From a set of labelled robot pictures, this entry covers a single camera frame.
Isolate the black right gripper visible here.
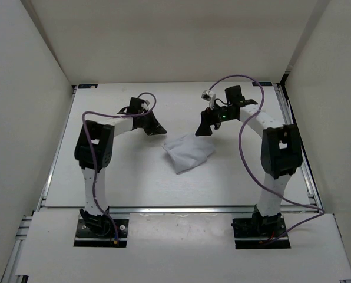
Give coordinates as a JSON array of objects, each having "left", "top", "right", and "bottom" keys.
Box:
[{"left": 195, "top": 101, "right": 235, "bottom": 136}]

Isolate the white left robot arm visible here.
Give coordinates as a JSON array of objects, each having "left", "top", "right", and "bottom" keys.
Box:
[{"left": 74, "top": 92, "right": 167, "bottom": 236}]

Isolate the blue corner label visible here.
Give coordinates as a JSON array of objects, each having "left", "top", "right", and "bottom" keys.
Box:
[
  {"left": 77, "top": 84, "right": 98, "bottom": 89},
  {"left": 252, "top": 81, "right": 273, "bottom": 87}
]

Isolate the blue left corner label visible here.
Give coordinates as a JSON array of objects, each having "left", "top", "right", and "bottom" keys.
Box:
[{"left": 77, "top": 84, "right": 98, "bottom": 89}]

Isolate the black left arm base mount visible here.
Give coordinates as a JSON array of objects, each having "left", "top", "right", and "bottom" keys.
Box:
[{"left": 74, "top": 209, "right": 129, "bottom": 248}]

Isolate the aluminium left front frame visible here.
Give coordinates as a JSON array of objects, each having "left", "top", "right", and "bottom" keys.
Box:
[{"left": 1, "top": 216, "right": 32, "bottom": 283}]

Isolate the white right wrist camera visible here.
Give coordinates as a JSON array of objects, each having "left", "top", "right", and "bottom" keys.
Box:
[{"left": 201, "top": 90, "right": 216, "bottom": 110}]

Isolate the blue right corner label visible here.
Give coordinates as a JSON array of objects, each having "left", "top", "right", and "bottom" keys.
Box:
[{"left": 252, "top": 81, "right": 273, "bottom": 87}]

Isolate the white fabric skirt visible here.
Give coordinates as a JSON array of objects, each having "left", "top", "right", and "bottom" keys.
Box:
[{"left": 163, "top": 133, "right": 216, "bottom": 174}]

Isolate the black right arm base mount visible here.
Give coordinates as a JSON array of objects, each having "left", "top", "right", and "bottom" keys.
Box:
[{"left": 231, "top": 212, "right": 291, "bottom": 250}]

